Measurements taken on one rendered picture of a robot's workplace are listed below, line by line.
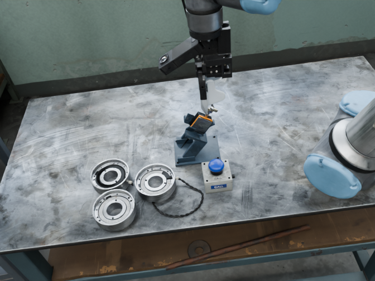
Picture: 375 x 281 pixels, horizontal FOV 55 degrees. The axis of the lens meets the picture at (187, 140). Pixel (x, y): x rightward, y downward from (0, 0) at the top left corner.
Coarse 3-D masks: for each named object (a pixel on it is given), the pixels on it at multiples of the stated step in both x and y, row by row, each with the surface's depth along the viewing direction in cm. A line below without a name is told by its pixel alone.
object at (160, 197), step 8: (144, 168) 96; (152, 168) 97; (160, 168) 97; (168, 168) 96; (136, 176) 95; (152, 176) 96; (160, 176) 95; (136, 184) 93; (144, 192) 92; (168, 192) 91; (152, 200) 91; (160, 200) 92
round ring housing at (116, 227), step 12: (108, 192) 92; (120, 192) 93; (96, 204) 90; (108, 204) 91; (120, 204) 91; (132, 204) 90; (96, 216) 88; (108, 216) 88; (120, 216) 88; (132, 216) 88; (108, 228) 86; (120, 228) 87
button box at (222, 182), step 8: (224, 160) 95; (208, 168) 94; (224, 168) 93; (208, 176) 92; (216, 176) 92; (224, 176) 91; (232, 176) 94; (208, 184) 91; (216, 184) 91; (224, 184) 91; (232, 184) 92; (208, 192) 93
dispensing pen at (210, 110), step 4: (208, 108) 93; (212, 108) 93; (200, 112) 96; (208, 112) 94; (212, 112) 93; (216, 112) 94; (196, 116) 95; (204, 116) 95; (208, 116) 96; (192, 120) 97; (184, 144) 102
